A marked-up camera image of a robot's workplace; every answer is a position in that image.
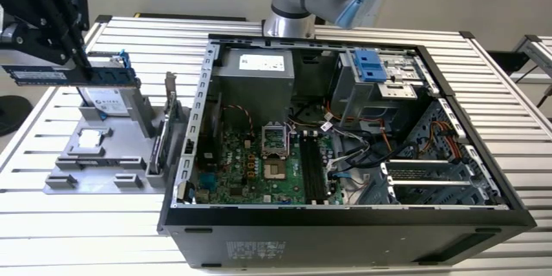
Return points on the black PC case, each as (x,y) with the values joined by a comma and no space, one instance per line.
(302,240)

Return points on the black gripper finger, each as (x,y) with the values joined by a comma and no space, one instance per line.
(79,62)

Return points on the blue drive latch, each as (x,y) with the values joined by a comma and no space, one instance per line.
(368,66)

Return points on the graphics card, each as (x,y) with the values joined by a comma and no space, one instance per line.
(160,146)

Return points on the silver CPU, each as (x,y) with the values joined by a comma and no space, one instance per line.
(90,138)

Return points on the metal slat side table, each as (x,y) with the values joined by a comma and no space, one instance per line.
(535,46)

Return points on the black round stand base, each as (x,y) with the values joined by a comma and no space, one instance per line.
(12,111)

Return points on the grey power supply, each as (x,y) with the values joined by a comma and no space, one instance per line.
(255,95)

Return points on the grey parts rack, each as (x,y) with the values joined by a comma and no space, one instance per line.
(120,133)

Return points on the metal disk bay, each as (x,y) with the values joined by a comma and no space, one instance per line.
(424,183)

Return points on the hard disk in blue carrier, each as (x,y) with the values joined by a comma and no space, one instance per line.
(106,101)

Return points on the CPU socket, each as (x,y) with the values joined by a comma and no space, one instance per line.
(275,170)

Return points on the RAM slot with white clips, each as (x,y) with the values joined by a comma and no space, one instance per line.
(320,169)
(310,169)

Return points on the green motherboard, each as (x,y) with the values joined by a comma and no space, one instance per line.
(288,190)

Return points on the metal drive cage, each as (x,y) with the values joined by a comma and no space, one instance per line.
(362,104)

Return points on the blue RAM stick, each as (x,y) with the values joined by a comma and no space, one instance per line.
(43,75)

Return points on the black box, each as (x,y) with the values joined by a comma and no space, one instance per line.
(508,61)

